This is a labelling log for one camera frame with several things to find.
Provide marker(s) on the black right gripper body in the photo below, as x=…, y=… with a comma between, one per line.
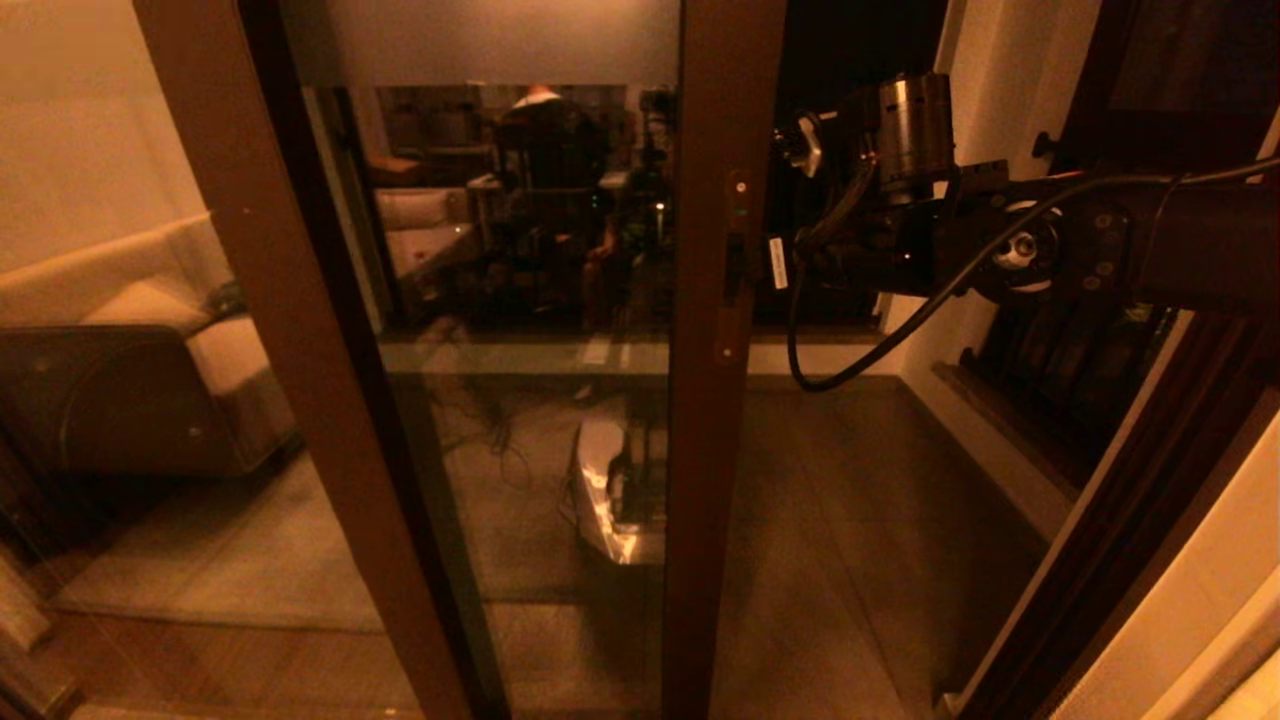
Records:
x=870, y=250

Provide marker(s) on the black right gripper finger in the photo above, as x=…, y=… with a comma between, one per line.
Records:
x=755, y=272

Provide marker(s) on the brown-framed sliding glass door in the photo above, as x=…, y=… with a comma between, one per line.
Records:
x=700, y=450

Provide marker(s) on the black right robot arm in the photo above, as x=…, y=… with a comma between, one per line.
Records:
x=1200, y=250

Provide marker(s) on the wide dark metal balcony railing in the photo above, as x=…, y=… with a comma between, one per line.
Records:
x=840, y=308

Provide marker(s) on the long stone railing sill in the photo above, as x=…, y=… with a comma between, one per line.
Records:
x=860, y=333

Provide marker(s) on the short stone side sill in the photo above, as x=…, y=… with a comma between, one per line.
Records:
x=1000, y=420

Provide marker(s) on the narrow dark metal side railing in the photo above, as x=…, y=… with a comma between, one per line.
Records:
x=1050, y=370

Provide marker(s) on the dark brown door jamb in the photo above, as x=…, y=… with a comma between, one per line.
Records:
x=1130, y=520

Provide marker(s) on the brown-framed fixed glass panel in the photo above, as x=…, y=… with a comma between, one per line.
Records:
x=335, y=440

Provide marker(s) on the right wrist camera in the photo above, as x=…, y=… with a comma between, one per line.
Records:
x=803, y=145

